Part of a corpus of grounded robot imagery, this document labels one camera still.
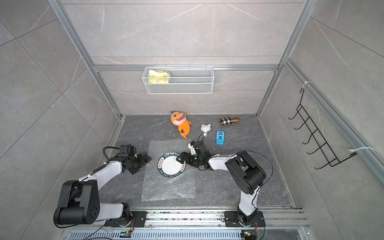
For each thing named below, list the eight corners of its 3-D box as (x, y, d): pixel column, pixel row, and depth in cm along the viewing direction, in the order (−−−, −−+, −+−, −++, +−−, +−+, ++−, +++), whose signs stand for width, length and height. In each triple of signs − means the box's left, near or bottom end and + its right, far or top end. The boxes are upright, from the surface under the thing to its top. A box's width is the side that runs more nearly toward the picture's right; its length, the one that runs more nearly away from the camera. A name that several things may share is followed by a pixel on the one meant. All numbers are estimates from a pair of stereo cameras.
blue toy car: (215, 144, 105) (216, 141, 102) (216, 133, 111) (216, 130, 108) (223, 145, 104) (224, 142, 101) (223, 134, 111) (224, 130, 108)
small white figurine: (200, 137, 109) (201, 134, 106) (200, 127, 115) (200, 124, 112) (211, 137, 109) (211, 134, 106) (210, 127, 115) (210, 124, 112)
